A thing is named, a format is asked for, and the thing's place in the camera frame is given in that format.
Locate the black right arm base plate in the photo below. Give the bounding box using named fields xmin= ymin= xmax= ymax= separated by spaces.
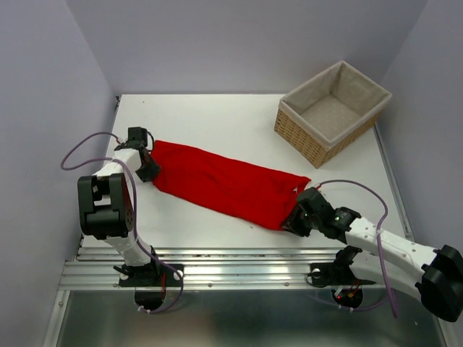
xmin=306 ymin=246 xmax=375 ymax=288

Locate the aluminium rail frame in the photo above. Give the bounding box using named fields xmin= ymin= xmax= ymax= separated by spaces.
xmin=41 ymin=94 xmax=451 ymax=347

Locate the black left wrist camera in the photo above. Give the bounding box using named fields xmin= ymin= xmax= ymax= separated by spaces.
xmin=114 ymin=127 xmax=155 ymax=152

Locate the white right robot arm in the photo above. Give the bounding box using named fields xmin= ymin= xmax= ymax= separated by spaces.
xmin=282 ymin=188 xmax=462 ymax=322

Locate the wicker basket with cloth liner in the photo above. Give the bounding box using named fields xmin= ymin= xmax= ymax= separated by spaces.
xmin=274 ymin=60 xmax=392 ymax=168

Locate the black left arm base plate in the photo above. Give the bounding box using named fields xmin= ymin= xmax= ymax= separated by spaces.
xmin=113 ymin=263 xmax=181 ymax=288

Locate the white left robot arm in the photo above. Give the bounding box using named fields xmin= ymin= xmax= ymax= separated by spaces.
xmin=77 ymin=146 xmax=161 ymax=286

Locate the red t shirt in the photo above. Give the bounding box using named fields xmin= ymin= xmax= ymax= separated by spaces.
xmin=151 ymin=140 xmax=310 ymax=231

